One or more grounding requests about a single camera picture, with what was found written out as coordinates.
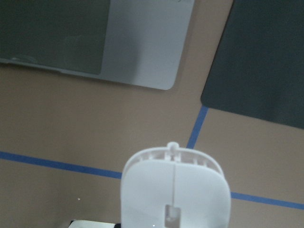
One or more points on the white computer mouse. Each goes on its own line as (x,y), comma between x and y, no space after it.
(174,187)

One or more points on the grey laptop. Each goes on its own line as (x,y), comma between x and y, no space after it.
(134,42)

